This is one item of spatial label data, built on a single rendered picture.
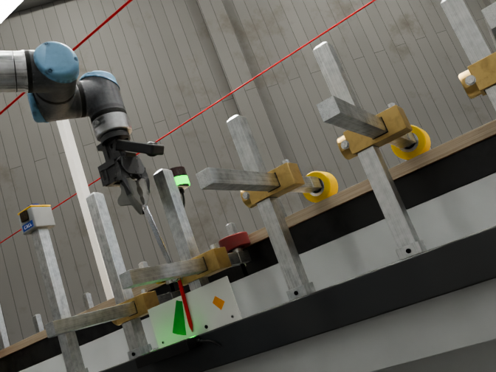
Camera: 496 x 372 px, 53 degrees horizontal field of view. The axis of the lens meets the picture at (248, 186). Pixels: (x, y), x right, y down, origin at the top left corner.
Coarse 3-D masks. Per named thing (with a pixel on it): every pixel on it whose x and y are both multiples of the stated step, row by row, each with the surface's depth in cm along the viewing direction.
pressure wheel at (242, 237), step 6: (234, 234) 129; (240, 234) 130; (246, 234) 131; (222, 240) 130; (228, 240) 129; (234, 240) 129; (240, 240) 129; (246, 240) 130; (222, 246) 130; (228, 246) 129; (234, 246) 128; (240, 246) 129; (246, 246) 133; (228, 252) 133; (240, 264) 131; (246, 270) 130; (246, 276) 130
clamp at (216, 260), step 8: (216, 248) 116; (224, 248) 119; (200, 256) 117; (208, 256) 116; (216, 256) 115; (224, 256) 117; (208, 264) 116; (216, 264) 114; (224, 264) 116; (208, 272) 116; (216, 272) 119; (184, 280) 119; (192, 280) 118
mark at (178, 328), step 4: (176, 300) 120; (176, 304) 120; (180, 304) 120; (176, 308) 120; (180, 308) 120; (176, 312) 120; (180, 312) 120; (176, 316) 120; (180, 316) 120; (176, 320) 120; (180, 320) 120; (184, 320) 119; (176, 324) 120; (180, 324) 119; (184, 324) 119; (176, 328) 120; (180, 328) 119; (184, 328) 119; (176, 332) 120; (180, 332) 119; (184, 332) 119
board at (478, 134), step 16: (480, 128) 106; (448, 144) 109; (464, 144) 107; (416, 160) 112; (432, 160) 111; (400, 176) 114; (352, 192) 120; (368, 192) 119; (304, 208) 127; (320, 208) 124; (288, 224) 129; (256, 240) 134; (144, 288) 154; (112, 304) 161; (32, 336) 182; (0, 352) 192
